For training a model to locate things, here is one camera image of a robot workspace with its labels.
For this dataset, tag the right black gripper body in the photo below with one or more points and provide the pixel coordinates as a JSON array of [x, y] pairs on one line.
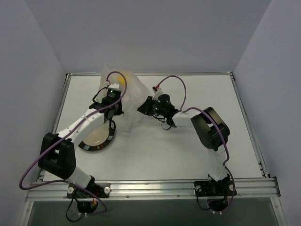
[[146, 107]]

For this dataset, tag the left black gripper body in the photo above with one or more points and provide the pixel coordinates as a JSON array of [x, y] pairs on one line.
[[116, 109]]

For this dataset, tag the yellow fake lemon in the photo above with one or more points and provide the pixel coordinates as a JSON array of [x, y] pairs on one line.
[[122, 79]]

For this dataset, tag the clear plastic bag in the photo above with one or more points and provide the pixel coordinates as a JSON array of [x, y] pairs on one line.
[[136, 94]]

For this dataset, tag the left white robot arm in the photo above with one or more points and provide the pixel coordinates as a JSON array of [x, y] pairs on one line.
[[58, 150]]

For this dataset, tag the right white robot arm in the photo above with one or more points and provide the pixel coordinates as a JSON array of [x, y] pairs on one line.
[[211, 130]]

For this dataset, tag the round plate with dark rim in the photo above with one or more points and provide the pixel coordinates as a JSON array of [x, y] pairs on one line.
[[99, 138]]

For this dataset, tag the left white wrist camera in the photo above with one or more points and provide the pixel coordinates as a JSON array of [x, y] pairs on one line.
[[113, 87]]

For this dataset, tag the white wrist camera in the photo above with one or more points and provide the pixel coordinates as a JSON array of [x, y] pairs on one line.
[[157, 92], [113, 87]]

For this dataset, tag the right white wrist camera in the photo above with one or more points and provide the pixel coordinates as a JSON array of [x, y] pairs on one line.
[[157, 92]]

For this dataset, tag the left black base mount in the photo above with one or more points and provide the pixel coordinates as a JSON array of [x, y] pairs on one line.
[[101, 190]]

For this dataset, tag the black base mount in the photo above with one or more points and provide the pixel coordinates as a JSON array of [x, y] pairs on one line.
[[212, 188], [101, 190]]

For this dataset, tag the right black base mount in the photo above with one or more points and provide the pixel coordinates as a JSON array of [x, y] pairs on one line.
[[212, 188]]

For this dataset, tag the aluminium front rail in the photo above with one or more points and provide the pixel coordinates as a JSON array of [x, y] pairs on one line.
[[159, 190]]

